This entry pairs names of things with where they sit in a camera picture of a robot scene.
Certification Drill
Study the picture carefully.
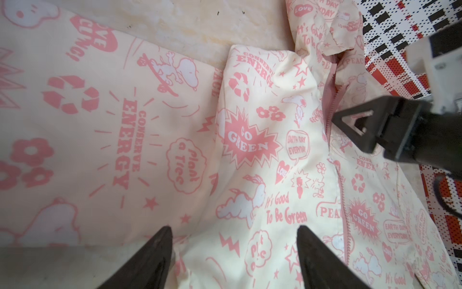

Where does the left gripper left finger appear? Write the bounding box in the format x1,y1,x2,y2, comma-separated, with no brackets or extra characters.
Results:
99,226,173,289

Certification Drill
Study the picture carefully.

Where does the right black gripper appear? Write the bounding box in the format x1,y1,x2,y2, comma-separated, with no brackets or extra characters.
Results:
332,96,462,177

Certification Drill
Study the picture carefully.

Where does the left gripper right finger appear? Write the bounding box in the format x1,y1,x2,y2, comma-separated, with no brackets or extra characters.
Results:
297,225,369,289

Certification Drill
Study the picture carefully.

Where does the cream pink printed jacket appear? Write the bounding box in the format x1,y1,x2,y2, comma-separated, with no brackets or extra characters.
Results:
1,1,461,289

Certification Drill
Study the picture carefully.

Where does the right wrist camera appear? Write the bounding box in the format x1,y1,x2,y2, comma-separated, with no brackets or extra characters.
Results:
405,21,462,114

